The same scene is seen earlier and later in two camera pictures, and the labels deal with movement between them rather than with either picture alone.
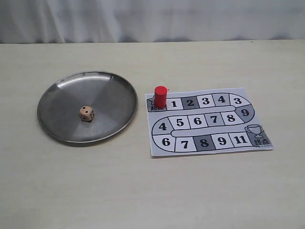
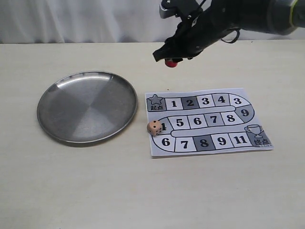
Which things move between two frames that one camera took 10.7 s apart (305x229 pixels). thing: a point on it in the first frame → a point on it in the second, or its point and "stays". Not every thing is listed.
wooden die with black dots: [86, 113] → [154, 127]
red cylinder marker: [160, 97] → [169, 63]
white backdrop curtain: [71, 21] stays
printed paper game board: [205, 121] stays
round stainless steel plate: [113, 99] stays
